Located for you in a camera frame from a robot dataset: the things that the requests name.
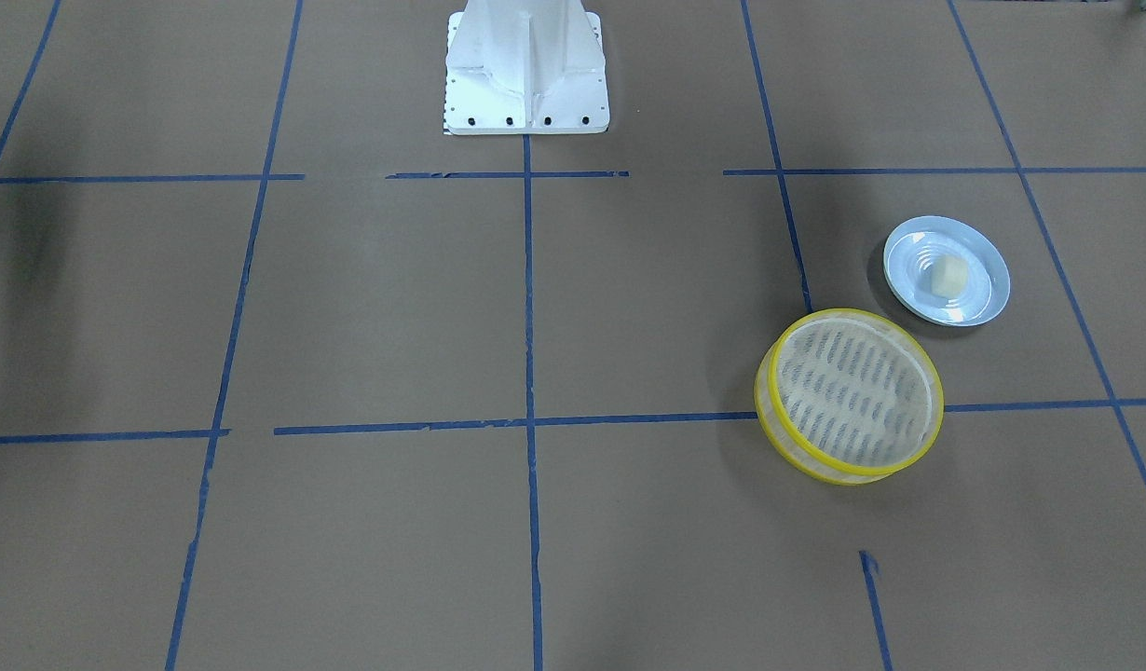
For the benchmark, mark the yellow bamboo steamer basket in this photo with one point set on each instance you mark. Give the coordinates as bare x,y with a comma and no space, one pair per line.
848,398

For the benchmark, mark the light blue plate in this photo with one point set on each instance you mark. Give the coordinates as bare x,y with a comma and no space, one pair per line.
915,244

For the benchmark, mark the pale steamed bun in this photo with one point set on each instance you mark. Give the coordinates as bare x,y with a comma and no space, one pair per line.
949,275

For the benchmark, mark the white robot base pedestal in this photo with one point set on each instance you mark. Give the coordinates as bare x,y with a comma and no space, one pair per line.
516,67

